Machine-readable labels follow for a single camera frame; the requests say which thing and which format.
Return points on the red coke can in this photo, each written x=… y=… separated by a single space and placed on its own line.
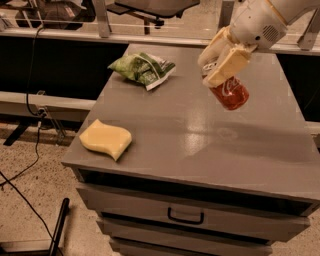
x=232 y=94

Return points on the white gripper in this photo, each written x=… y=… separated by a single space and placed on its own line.
x=256 y=29

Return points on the dark backpack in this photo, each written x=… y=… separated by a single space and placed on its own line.
x=57 y=14

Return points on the grey drawer cabinet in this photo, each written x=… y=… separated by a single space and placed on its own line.
x=253 y=172

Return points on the green chip bag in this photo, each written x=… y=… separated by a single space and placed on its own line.
x=146 y=69

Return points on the yellow sponge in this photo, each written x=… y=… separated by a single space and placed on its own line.
x=108 y=139

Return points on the black office chair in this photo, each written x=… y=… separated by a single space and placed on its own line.
x=151 y=11

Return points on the black drawer handle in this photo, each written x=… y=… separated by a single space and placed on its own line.
x=184 y=217

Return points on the black metal stand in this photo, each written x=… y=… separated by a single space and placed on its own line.
x=50 y=246

